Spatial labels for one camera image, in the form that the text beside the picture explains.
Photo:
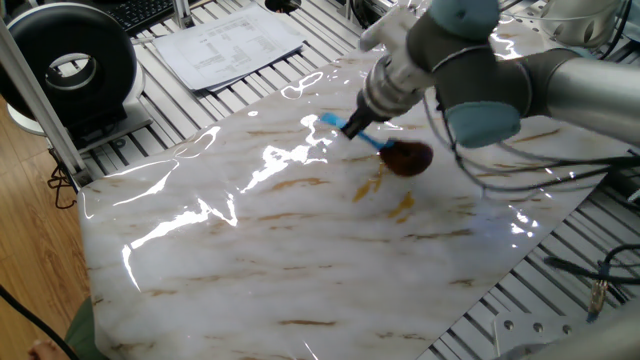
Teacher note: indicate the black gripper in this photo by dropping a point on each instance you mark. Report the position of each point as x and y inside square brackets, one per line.
[366, 122]

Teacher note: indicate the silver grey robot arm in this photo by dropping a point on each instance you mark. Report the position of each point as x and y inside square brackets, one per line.
[590, 95]

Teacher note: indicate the white marble pattern sheet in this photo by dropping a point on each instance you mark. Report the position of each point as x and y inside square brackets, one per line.
[300, 275]

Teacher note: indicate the printed paper stack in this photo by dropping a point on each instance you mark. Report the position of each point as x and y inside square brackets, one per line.
[220, 50]

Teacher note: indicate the black keyboard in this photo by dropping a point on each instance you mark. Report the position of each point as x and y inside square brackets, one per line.
[140, 12]

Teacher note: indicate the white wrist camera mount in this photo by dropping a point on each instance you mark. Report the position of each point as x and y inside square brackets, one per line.
[390, 30]

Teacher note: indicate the aluminium frame post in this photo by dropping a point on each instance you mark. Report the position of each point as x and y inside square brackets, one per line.
[182, 12]
[35, 100]

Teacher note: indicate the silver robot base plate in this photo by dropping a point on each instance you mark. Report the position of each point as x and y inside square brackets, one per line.
[520, 345]

